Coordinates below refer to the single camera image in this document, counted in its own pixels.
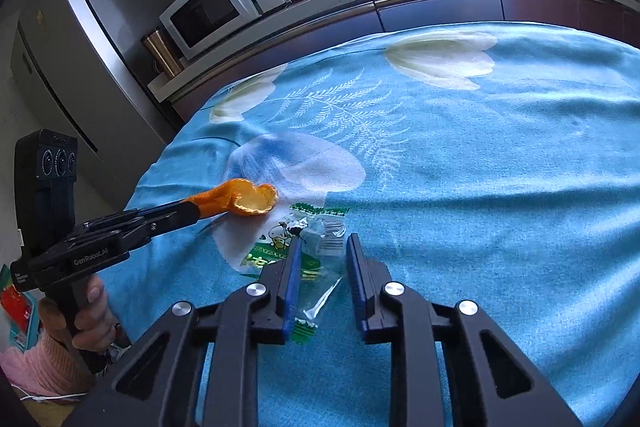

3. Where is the blue floral tablecloth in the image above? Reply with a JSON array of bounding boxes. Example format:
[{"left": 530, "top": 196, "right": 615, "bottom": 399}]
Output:
[{"left": 99, "top": 24, "right": 640, "bottom": 427}]

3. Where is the person's left forearm pink sleeve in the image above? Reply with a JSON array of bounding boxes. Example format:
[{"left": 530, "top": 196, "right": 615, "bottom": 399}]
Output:
[{"left": 0, "top": 334, "right": 97, "bottom": 402}]

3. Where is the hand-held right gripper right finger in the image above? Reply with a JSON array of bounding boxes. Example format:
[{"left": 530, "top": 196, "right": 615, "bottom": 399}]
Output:
[{"left": 346, "top": 232, "right": 584, "bottom": 427}]

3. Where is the clear green printed plastic wrapper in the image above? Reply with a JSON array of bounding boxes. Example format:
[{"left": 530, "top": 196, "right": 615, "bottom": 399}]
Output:
[{"left": 240, "top": 202, "right": 351, "bottom": 344}]

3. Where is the orange peel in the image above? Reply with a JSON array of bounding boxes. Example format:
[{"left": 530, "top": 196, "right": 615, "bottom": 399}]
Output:
[{"left": 187, "top": 178, "right": 279, "bottom": 218}]

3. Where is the dark kitchen counter cabinet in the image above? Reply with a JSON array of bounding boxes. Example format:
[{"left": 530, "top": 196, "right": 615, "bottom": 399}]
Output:
[{"left": 147, "top": 0, "right": 640, "bottom": 124}]

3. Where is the white microwave oven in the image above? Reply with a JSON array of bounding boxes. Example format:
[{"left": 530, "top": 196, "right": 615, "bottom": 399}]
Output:
[{"left": 159, "top": 0, "right": 292, "bottom": 62}]

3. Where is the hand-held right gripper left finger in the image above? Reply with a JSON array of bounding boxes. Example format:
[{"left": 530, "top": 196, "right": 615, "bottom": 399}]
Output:
[{"left": 65, "top": 234, "right": 304, "bottom": 427}]

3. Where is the silver refrigerator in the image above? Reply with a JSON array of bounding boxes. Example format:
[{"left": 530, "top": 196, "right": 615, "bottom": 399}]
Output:
[{"left": 10, "top": 0, "right": 187, "bottom": 208}]

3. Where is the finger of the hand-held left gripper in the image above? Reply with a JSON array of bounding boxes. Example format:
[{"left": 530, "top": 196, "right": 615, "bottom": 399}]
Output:
[
  {"left": 149, "top": 209, "right": 204, "bottom": 241},
  {"left": 134, "top": 199, "right": 202, "bottom": 224}
]

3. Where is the person's left hand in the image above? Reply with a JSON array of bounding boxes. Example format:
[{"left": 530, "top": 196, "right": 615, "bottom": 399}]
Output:
[{"left": 39, "top": 277, "right": 127, "bottom": 354}]

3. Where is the white cable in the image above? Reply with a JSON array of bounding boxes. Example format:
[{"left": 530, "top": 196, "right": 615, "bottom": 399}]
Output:
[{"left": 19, "top": 387, "right": 88, "bottom": 405}]

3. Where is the green red snack packet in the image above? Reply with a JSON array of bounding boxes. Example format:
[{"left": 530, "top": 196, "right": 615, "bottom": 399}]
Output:
[{"left": 0, "top": 263, "right": 32, "bottom": 333}]

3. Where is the copper metal tumbler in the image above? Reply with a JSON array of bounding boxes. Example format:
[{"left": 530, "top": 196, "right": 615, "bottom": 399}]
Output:
[{"left": 141, "top": 28, "right": 187, "bottom": 78}]

